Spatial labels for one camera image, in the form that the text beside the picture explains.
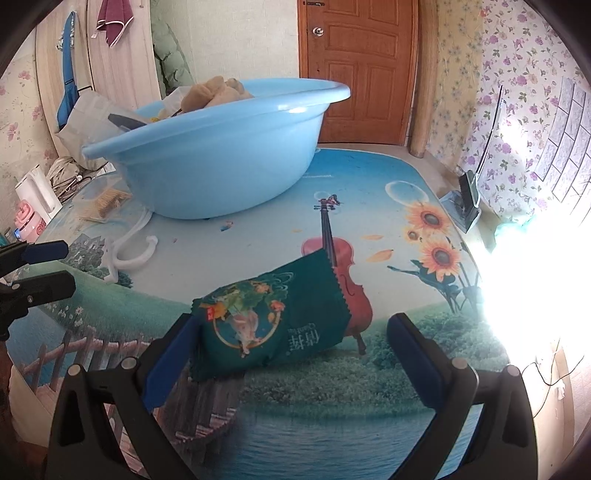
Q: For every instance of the white plastic hook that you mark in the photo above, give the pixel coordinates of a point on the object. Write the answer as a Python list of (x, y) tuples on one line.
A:
[(131, 265)]

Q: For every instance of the brown wooden door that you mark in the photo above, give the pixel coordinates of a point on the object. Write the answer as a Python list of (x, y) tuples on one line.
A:
[(364, 69)]

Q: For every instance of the brown plush bear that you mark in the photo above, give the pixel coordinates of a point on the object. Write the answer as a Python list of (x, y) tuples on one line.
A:
[(207, 94)]

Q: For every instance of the light blue plastic basin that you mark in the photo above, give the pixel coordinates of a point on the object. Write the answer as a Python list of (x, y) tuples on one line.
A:
[(221, 161)]

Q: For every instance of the clear box of wooden toothpicks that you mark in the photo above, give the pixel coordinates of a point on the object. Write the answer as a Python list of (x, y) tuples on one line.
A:
[(111, 198)]

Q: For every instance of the maroon towel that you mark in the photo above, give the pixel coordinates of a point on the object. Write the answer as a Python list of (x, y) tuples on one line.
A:
[(113, 23)]

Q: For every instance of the pink lidded cup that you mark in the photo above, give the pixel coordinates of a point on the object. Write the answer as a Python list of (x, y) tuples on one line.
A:
[(30, 221)]

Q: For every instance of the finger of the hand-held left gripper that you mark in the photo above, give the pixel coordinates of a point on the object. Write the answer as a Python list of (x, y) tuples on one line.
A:
[(46, 288), (46, 251)]

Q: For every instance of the grey tote bag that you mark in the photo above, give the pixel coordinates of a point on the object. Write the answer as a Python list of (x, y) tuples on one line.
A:
[(83, 129)]

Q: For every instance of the light wood wardrobe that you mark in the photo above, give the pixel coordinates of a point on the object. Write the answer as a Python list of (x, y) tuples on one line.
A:
[(138, 55)]

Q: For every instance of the green padded jacket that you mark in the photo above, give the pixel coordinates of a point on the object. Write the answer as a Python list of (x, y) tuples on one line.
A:
[(173, 64)]

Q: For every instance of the blue hanging bag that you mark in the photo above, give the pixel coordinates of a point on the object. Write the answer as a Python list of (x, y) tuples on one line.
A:
[(69, 69)]

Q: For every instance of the landscape print desktop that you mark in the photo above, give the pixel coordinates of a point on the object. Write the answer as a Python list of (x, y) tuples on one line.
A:
[(277, 438)]

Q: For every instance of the teal plastic bag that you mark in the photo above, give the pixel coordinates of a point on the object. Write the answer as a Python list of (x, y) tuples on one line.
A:
[(512, 228)]

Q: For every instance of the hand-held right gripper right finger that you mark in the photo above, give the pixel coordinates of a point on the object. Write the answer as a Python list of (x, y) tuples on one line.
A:
[(418, 364)]

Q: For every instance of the white electric kettle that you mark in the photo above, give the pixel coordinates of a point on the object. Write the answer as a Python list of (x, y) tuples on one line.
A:
[(37, 194)]

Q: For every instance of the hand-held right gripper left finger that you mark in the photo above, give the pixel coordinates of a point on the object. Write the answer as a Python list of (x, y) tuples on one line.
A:
[(171, 355)]

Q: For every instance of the green snack packet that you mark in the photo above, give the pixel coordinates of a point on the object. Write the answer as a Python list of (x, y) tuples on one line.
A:
[(277, 318)]

